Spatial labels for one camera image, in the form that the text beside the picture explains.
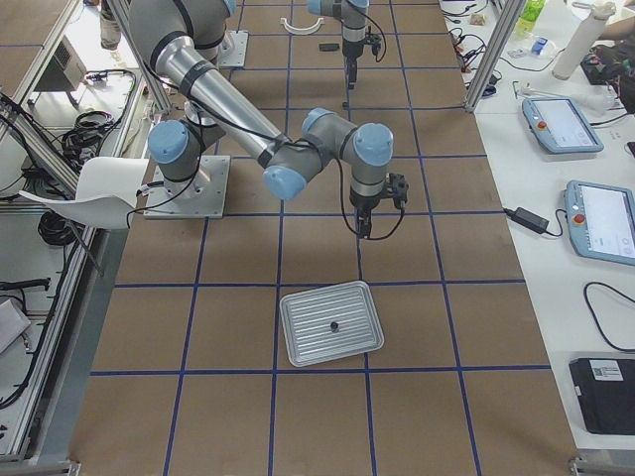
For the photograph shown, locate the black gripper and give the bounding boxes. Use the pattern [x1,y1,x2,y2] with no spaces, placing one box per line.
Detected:
[356,173,409,238]
[345,29,382,88]

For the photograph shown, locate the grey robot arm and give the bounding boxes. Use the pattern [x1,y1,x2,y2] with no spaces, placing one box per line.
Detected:
[129,1,408,239]
[307,0,385,90]

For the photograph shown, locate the silver ribbed metal tray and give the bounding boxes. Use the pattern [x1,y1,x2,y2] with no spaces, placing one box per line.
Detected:
[279,281,385,367]

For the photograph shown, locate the black brake pad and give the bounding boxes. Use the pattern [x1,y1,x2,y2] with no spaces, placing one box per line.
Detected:
[318,43,339,52]

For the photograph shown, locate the white curved plastic part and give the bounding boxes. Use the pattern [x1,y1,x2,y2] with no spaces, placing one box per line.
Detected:
[280,17,324,36]

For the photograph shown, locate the black power adapter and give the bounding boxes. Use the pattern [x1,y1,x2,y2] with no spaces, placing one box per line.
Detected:
[513,207,549,234]

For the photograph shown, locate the far blue teach pendant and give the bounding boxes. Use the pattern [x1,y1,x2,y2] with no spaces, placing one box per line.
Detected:
[521,97,604,155]

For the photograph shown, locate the blue teach pendant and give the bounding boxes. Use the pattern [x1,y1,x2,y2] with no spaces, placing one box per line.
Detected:
[564,180,634,266]
[521,97,604,155]

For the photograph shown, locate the white cylindrical bottle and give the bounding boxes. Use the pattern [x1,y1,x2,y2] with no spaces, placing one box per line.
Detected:
[552,1,616,80]

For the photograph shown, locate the near blue teach pendant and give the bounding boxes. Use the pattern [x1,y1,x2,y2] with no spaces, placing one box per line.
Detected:
[564,180,634,266]

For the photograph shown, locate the white plastic chair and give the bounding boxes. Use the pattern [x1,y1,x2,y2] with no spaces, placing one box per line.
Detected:
[19,157,149,230]

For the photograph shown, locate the black tablet device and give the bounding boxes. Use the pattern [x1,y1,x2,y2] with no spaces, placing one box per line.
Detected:
[569,358,634,435]

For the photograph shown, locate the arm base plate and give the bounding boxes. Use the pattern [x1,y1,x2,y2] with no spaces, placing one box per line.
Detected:
[143,155,231,220]
[217,30,249,69]

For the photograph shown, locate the aluminium frame post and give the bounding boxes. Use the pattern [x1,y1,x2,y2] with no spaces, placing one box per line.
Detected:
[464,0,525,112]

